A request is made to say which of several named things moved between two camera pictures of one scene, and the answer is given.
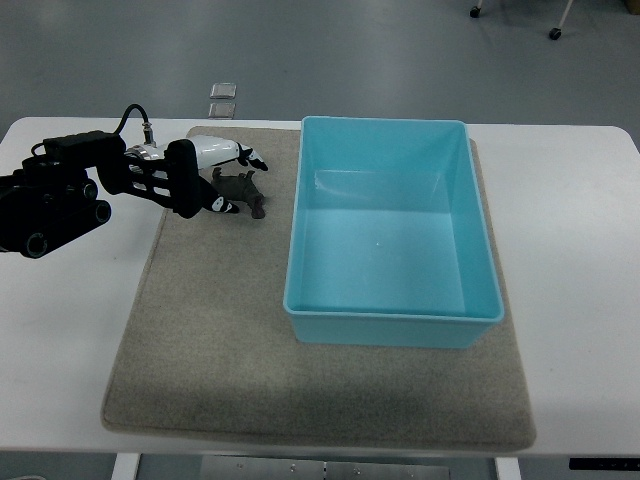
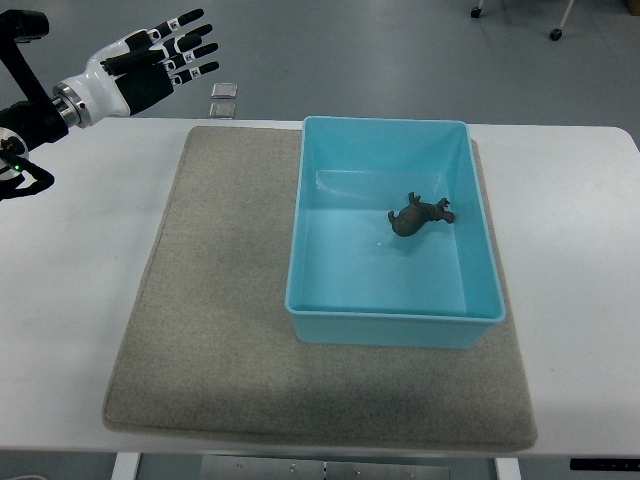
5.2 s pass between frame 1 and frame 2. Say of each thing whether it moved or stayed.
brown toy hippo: moved
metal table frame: stayed
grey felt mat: stayed
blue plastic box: stayed
